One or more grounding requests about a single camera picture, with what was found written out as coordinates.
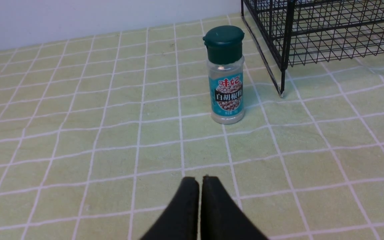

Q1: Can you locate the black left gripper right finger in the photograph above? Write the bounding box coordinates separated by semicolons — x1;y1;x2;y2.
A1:
201;176;268;240

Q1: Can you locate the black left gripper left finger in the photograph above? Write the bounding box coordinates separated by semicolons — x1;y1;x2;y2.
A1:
141;177;200;240

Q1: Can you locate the green-capped pepper shaker bottle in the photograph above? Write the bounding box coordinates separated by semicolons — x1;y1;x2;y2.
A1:
203;25;244;125

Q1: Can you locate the green checked tablecloth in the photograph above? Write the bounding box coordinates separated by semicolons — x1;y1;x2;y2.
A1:
0;14;384;240

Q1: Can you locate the black wire mesh rack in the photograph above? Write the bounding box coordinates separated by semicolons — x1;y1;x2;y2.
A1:
241;0;384;97

